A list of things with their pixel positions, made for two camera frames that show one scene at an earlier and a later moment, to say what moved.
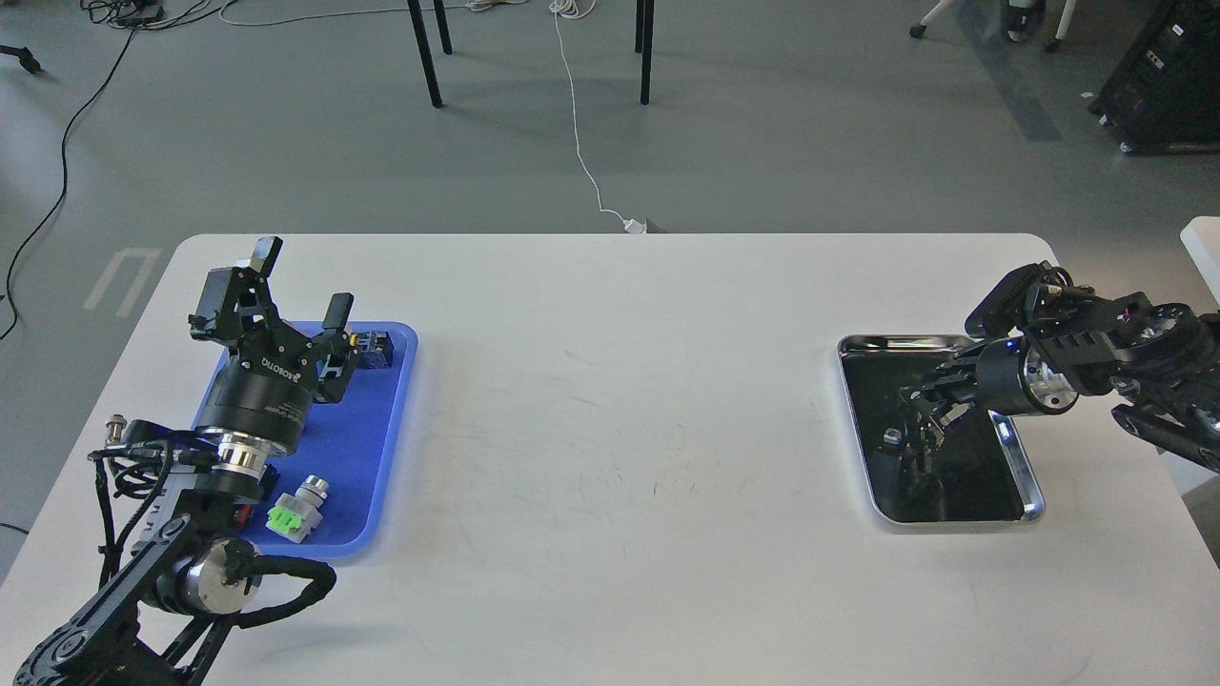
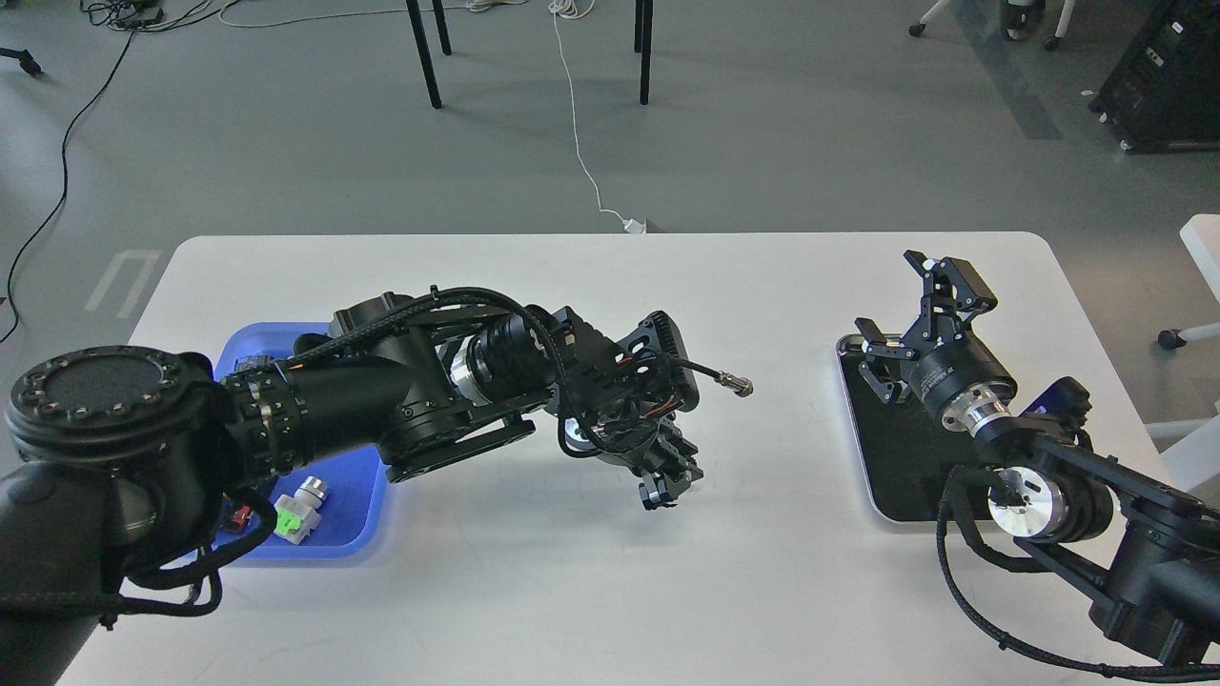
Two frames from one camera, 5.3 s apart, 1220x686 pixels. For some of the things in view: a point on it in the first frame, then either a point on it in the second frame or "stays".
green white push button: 294,516 stays
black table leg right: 643,43 stays
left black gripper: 265,395 -> 659,448
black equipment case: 1163,96 stays
